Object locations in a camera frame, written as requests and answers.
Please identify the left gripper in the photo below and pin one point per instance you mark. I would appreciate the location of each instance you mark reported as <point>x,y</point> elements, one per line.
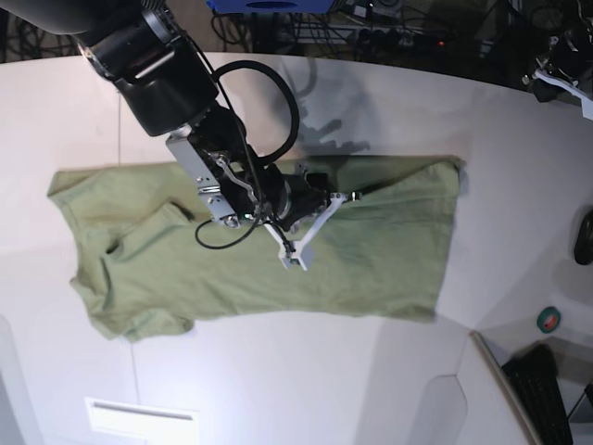
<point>567,60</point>

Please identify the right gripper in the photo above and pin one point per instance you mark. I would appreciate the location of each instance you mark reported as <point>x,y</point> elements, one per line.
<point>294,196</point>

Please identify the green t-shirt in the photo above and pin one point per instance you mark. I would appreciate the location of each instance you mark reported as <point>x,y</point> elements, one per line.
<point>151,264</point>

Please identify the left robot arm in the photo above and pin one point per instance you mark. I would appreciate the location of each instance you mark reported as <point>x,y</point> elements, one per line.
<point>577,26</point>

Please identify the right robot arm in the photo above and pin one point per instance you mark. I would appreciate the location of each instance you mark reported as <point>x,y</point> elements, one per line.
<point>139,48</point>

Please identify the black computer mouse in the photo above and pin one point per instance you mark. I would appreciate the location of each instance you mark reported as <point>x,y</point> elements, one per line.
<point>583,247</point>

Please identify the black power strip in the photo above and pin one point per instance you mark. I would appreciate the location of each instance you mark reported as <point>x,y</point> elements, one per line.
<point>393,38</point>

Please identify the blue box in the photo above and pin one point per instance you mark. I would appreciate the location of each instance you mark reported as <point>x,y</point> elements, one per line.
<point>273,6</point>

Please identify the green tape roll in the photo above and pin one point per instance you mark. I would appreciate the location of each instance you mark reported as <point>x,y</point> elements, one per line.
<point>548,320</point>

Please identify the black keyboard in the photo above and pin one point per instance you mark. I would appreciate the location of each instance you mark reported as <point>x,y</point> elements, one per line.
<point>533,378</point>

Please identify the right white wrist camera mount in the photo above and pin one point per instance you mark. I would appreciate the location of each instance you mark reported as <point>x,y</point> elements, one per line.
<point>299,252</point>

